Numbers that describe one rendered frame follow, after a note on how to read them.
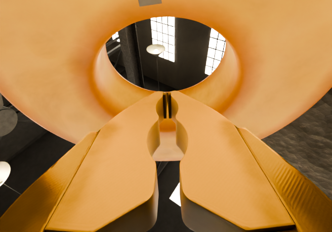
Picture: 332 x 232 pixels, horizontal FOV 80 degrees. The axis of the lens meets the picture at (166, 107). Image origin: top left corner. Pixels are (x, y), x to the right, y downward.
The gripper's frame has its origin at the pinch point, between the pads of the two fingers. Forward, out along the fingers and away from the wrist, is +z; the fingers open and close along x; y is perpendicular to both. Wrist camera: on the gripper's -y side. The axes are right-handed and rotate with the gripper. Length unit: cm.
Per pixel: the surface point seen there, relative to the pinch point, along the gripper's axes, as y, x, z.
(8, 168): 289, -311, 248
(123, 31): 84, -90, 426
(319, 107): 15.9, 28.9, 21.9
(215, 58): 253, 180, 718
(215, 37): 171, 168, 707
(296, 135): 25.3, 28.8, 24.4
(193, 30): 158, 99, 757
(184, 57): 275, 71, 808
